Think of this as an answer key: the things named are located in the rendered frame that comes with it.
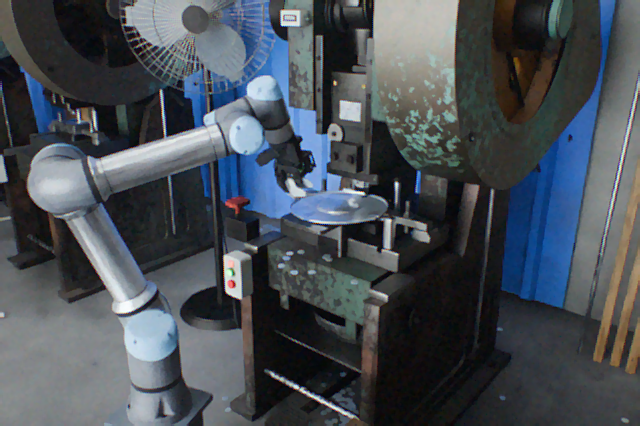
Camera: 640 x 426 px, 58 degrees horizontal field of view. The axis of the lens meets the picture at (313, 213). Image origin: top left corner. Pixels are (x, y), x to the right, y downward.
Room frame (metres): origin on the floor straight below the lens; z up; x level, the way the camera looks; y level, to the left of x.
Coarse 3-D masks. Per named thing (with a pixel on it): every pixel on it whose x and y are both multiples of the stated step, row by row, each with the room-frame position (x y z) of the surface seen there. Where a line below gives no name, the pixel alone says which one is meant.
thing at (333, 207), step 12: (324, 192) 1.76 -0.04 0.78; (336, 192) 1.76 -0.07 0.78; (348, 192) 1.76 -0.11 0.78; (360, 192) 1.74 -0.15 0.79; (300, 204) 1.65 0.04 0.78; (312, 204) 1.65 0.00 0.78; (324, 204) 1.63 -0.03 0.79; (336, 204) 1.63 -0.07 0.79; (348, 204) 1.62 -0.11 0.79; (360, 204) 1.64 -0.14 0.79; (372, 204) 1.63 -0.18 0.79; (384, 204) 1.63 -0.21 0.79; (300, 216) 1.54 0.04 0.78; (312, 216) 1.54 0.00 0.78; (324, 216) 1.54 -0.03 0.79; (336, 216) 1.54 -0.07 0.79; (348, 216) 1.53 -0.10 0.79; (360, 216) 1.53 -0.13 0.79
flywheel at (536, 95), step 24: (504, 0) 1.39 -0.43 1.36; (528, 0) 1.36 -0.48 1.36; (552, 0) 1.36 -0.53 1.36; (504, 24) 1.39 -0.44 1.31; (528, 24) 1.35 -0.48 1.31; (552, 24) 1.35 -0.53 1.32; (504, 48) 1.42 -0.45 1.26; (528, 48) 1.39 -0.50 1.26; (552, 48) 1.40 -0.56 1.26; (504, 72) 1.48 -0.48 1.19; (528, 72) 1.61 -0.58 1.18; (552, 72) 1.63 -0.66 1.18; (504, 96) 1.49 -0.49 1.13; (528, 96) 1.60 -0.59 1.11
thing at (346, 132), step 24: (336, 72) 1.68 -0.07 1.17; (360, 72) 1.67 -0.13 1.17; (336, 96) 1.68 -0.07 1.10; (360, 96) 1.63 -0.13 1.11; (336, 120) 1.68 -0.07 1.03; (360, 120) 1.63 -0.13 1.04; (336, 144) 1.64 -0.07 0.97; (360, 144) 1.62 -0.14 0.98; (384, 144) 1.66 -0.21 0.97; (336, 168) 1.64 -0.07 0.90; (360, 168) 1.61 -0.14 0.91; (384, 168) 1.66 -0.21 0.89
